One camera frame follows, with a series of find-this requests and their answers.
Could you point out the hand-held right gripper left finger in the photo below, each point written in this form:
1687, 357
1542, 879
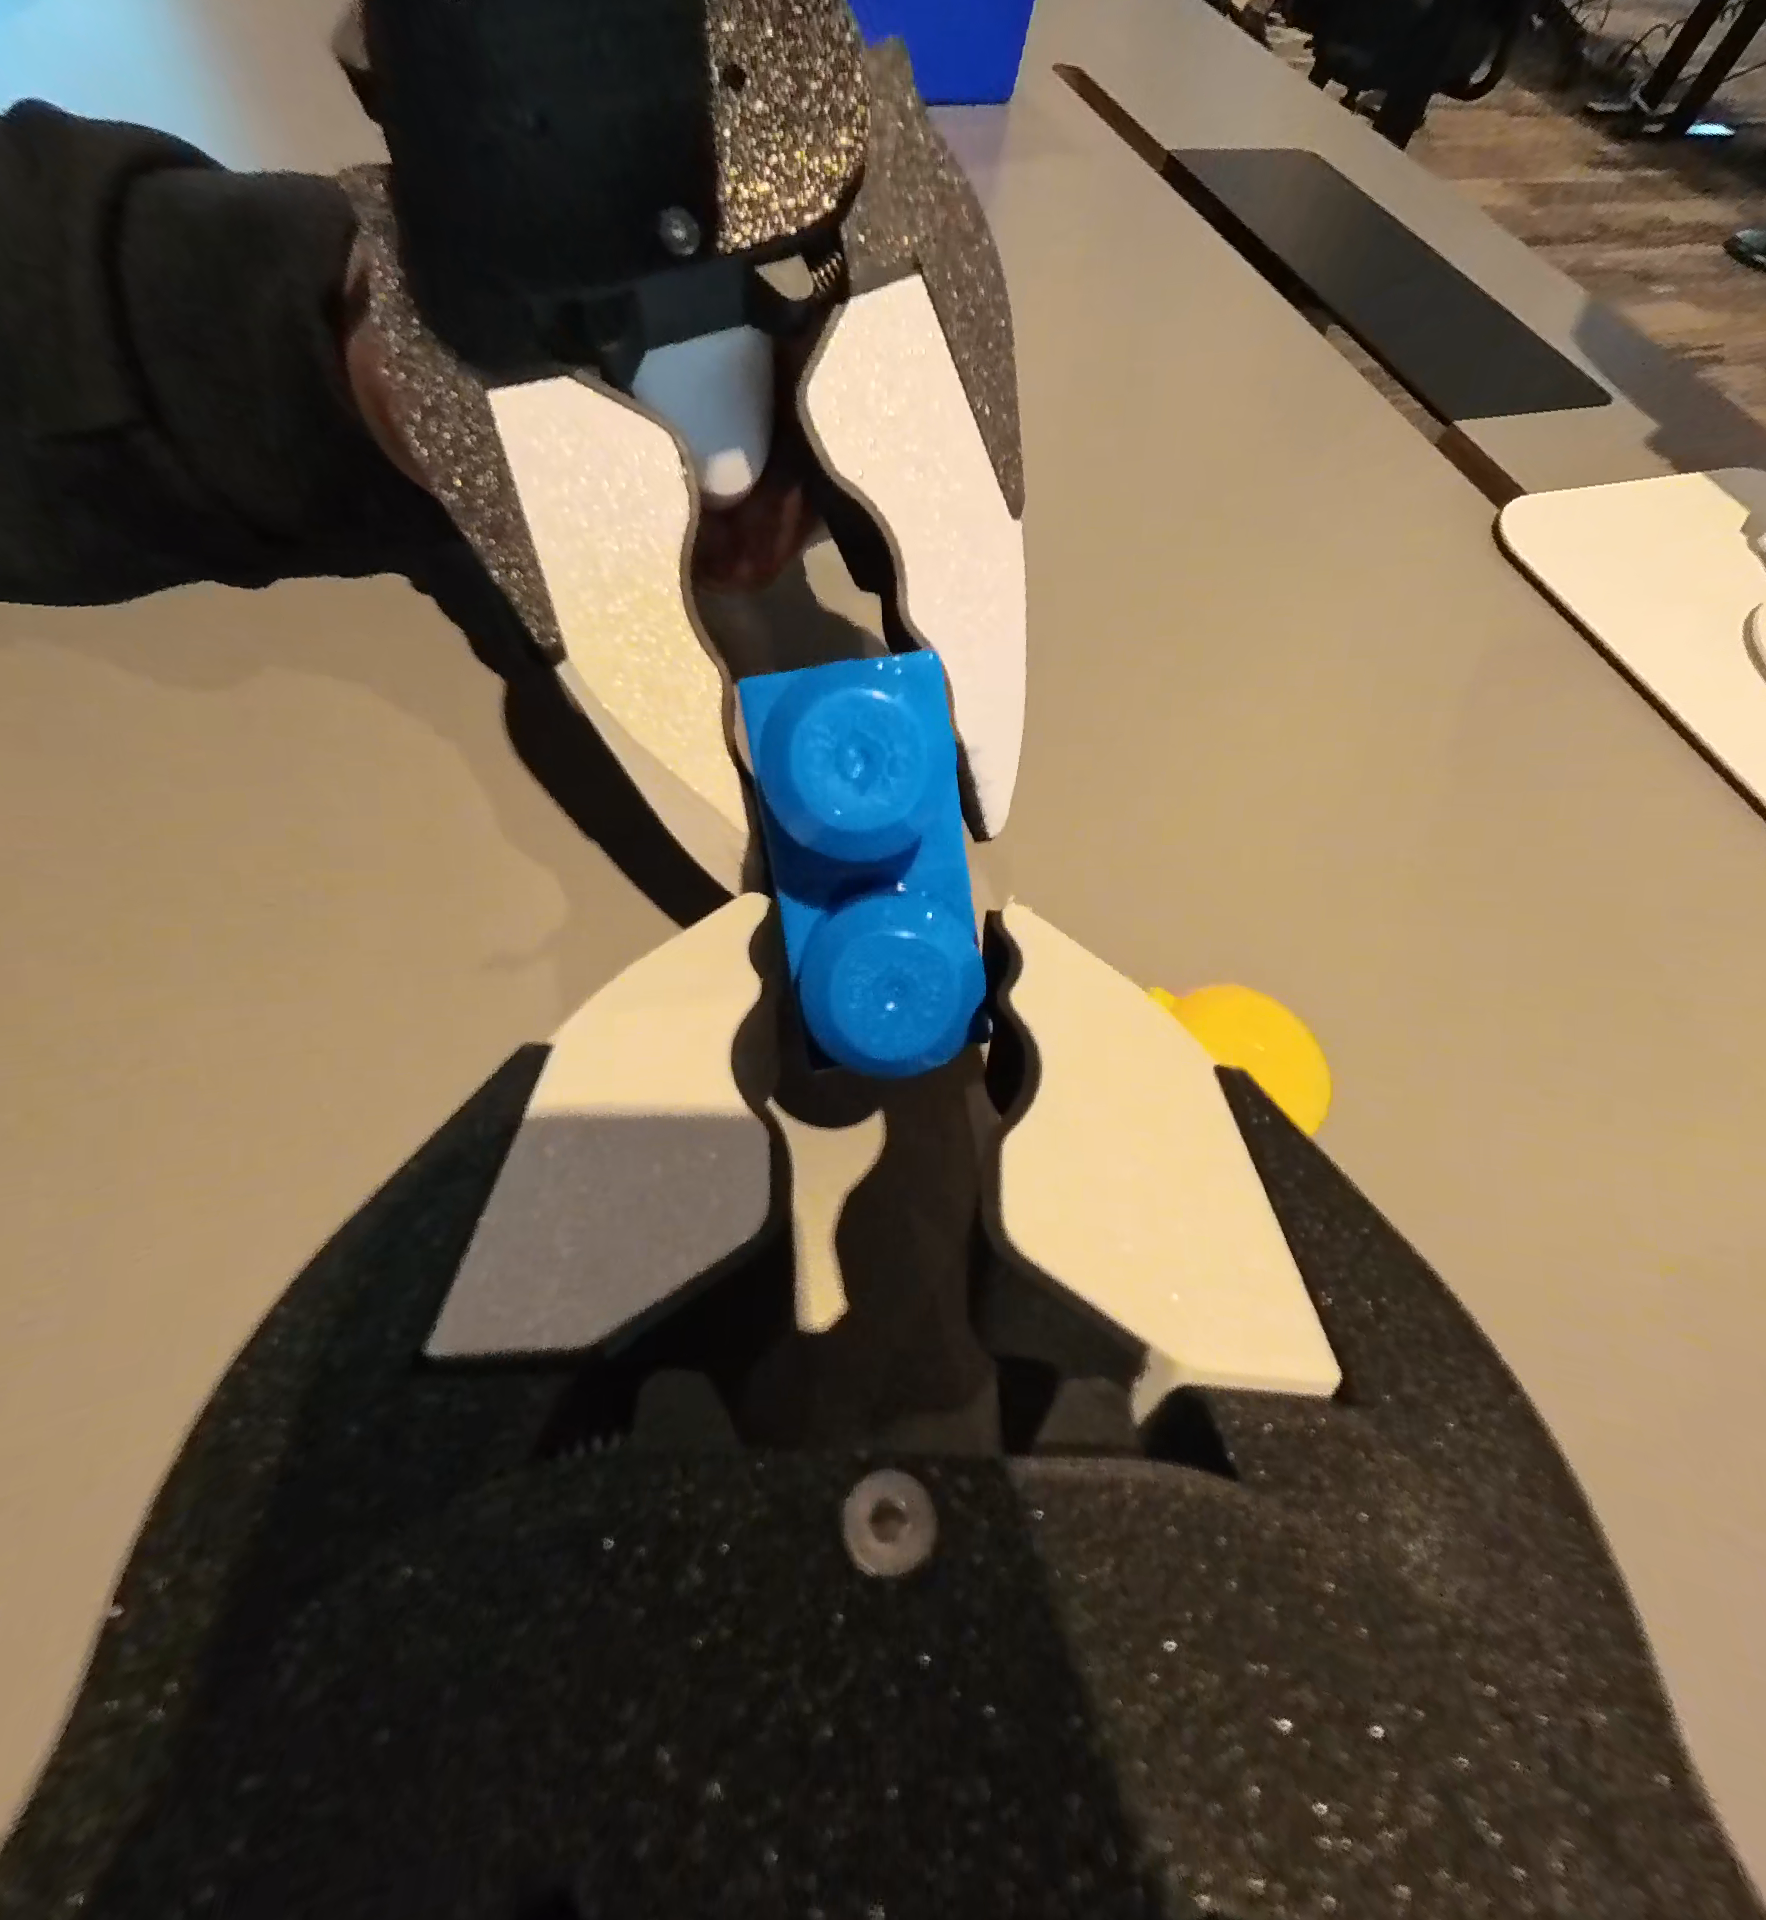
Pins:
630, 1139

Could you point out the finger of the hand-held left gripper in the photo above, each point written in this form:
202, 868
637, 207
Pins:
928, 480
600, 571

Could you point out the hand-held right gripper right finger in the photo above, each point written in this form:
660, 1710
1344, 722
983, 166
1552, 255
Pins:
1138, 1170

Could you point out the yellow mega block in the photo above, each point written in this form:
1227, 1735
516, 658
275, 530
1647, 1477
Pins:
1266, 1050

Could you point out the blue mega block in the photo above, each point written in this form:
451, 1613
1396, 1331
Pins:
854, 841

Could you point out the person's left hand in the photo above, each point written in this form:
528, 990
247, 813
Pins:
371, 402

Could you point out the blue plastic bin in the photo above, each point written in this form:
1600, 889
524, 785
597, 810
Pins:
943, 46

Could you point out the black desk cover plate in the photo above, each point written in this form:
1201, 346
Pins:
1394, 285

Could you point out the white desk stand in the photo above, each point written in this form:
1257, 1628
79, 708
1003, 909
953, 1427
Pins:
1649, 631

